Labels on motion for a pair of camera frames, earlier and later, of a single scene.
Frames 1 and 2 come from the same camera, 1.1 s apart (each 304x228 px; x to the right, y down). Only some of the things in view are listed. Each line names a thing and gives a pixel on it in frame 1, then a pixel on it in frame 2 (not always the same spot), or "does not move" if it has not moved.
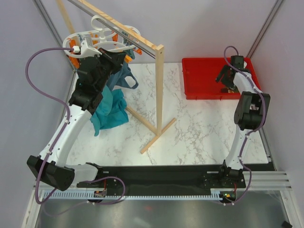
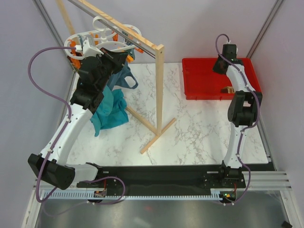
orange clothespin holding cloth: x=127 y=58 does not move
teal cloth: x=111 y=111 does not move
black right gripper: x=223 y=80 to x=215 y=69
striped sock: x=226 y=90 does not move
